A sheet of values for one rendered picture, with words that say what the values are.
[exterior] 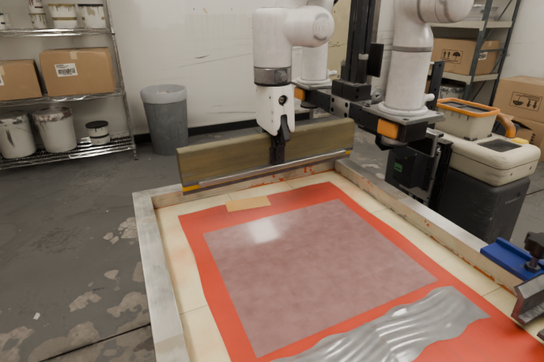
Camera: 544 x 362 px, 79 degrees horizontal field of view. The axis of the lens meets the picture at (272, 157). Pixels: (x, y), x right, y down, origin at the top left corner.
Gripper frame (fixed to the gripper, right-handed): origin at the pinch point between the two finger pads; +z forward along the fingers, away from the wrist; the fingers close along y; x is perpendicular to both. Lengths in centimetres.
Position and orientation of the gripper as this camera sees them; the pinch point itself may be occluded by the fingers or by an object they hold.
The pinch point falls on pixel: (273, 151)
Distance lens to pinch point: 72.3
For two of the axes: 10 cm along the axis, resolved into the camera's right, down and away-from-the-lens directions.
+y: -4.2, -3.7, 8.3
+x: -9.1, 1.8, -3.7
